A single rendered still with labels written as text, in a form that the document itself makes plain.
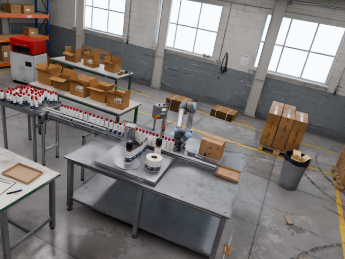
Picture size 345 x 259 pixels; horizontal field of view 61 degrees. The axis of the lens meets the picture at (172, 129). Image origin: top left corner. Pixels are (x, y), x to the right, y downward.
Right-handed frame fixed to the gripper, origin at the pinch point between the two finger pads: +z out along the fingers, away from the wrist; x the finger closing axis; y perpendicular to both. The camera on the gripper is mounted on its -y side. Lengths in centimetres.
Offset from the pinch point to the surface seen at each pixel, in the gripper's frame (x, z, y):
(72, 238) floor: -16, 117, 119
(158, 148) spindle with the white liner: -15.6, -5.2, 31.9
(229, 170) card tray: 73, -30, -9
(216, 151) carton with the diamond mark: 44, -35, -17
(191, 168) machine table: 33.4, -7.0, 14.9
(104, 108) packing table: -141, 98, -97
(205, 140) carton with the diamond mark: 22.3, -34.1, -19.3
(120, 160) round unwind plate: -39, 27, 62
